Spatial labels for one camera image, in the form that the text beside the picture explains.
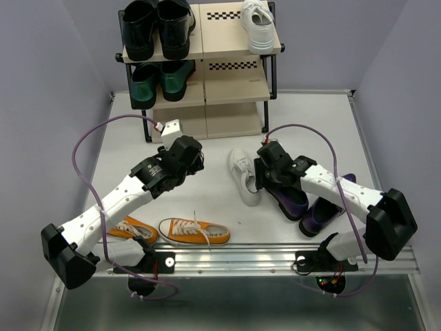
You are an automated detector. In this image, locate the white sneaker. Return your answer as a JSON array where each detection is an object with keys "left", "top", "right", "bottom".
[
  {"left": 240, "top": 0, "right": 275, "bottom": 55},
  {"left": 228, "top": 148, "right": 260, "bottom": 207}
]

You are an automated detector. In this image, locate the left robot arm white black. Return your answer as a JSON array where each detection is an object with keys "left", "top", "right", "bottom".
[{"left": 41, "top": 135, "right": 203, "bottom": 290}]

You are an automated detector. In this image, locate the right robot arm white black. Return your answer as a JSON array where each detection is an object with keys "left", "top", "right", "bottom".
[{"left": 254, "top": 141, "right": 418, "bottom": 273}]

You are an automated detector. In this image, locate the beige black-framed shoe shelf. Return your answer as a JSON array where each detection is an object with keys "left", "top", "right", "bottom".
[{"left": 114, "top": 0, "right": 287, "bottom": 143}]

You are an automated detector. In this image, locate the purple loafer left one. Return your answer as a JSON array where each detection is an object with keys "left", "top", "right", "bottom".
[{"left": 267, "top": 188, "right": 309, "bottom": 221}]

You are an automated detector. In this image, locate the purple loafer one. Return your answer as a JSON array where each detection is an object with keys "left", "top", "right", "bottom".
[
  {"left": 267, "top": 188, "right": 309, "bottom": 221},
  {"left": 298, "top": 173, "right": 358, "bottom": 238}
]

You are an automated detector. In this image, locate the purple loafer right one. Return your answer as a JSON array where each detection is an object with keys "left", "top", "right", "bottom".
[{"left": 298, "top": 173, "right": 358, "bottom": 238}]

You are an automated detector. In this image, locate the orange sneaker right one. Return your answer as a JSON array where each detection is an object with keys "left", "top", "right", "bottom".
[{"left": 158, "top": 214, "right": 231, "bottom": 250}]

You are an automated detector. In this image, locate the orange sneaker one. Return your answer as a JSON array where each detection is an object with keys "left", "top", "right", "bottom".
[
  {"left": 158, "top": 214, "right": 231, "bottom": 250},
  {"left": 107, "top": 217, "right": 158, "bottom": 245}
]

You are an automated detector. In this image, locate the green loafer right one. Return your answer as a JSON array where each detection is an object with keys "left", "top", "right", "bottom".
[{"left": 160, "top": 60, "right": 196, "bottom": 102}]

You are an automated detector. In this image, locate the green loafer one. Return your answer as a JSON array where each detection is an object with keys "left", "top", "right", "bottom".
[
  {"left": 160, "top": 60, "right": 196, "bottom": 102},
  {"left": 130, "top": 63, "right": 160, "bottom": 110}
]

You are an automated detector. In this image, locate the green loafer left one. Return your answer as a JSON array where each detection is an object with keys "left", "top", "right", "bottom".
[{"left": 130, "top": 63, "right": 160, "bottom": 110}]

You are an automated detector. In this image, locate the orange sneaker left one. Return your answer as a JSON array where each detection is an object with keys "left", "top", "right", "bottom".
[{"left": 107, "top": 217, "right": 158, "bottom": 245}]

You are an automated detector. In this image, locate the black loafer right one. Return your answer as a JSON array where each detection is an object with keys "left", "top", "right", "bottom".
[{"left": 156, "top": 0, "right": 196, "bottom": 60}]

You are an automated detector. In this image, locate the black loafer one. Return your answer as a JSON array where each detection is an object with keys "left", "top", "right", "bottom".
[
  {"left": 156, "top": 0, "right": 196, "bottom": 60},
  {"left": 122, "top": 1, "right": 157, "bottom": 61}
]

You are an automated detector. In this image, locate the black loafer left one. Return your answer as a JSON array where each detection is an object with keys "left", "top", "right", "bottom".
[{"left": 122, "top": 1, "right": 157, "bottom": 61}]

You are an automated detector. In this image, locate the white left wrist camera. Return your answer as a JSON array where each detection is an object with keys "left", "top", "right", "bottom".
[{"left": 161, "top": 119, "right": 183, "bottom": 148}]

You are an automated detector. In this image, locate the aluminium mounting rail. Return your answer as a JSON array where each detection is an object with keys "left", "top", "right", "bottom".
[{"left": 109, "top": 241, "right": 420, "bottom": 278}]

